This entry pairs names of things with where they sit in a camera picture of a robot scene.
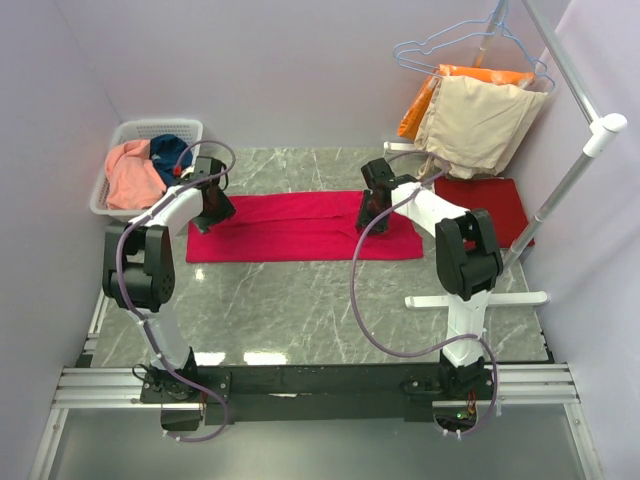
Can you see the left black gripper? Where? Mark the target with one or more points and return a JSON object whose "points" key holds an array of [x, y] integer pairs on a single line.
{"points": [[226, 211]]}

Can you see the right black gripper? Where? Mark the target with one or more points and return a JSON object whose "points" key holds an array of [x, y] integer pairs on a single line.
{"points": [[362, 214]]}

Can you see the pink red t shirt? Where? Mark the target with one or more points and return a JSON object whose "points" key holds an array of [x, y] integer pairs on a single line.
{"points": [[307, 226]]}

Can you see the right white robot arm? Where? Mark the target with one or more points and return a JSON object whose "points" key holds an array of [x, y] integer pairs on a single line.
{"points": [[468, 264]]}

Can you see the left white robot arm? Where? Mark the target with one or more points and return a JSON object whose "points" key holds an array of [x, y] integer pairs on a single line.
{"points": [[139, 272]]}

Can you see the dark blue t shirt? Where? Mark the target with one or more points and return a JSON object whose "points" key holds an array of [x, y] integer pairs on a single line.
{"points": [[170, 157]]}

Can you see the white plastic laundry basket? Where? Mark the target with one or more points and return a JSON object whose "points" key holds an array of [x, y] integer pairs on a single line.
{"points": [[189, 130]]}

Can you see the salmon pink t shirt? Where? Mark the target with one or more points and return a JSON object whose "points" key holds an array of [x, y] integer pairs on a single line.
{"points": [[134, 183]]}

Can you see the beige hanging garment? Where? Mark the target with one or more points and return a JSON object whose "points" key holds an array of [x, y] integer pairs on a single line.
{"points": [[473, 127]]}

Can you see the folded dark red t shirt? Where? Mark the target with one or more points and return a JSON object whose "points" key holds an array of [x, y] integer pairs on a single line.
{"points": [[496, 195]]}

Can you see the black base beam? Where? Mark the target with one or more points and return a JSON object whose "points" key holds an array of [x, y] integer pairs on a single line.
{"points": [[407, 391]]}

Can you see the metal clothes rack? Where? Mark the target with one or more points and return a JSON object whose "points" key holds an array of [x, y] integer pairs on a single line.
{"points": [[581, 157]]}

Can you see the blue wire hanger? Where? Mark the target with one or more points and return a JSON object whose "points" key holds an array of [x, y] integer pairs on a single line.
{"points": [[465, 45]]}

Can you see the aluminium rail frame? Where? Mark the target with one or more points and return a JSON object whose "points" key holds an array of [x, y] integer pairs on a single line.
{"points": [[111, 388]]}

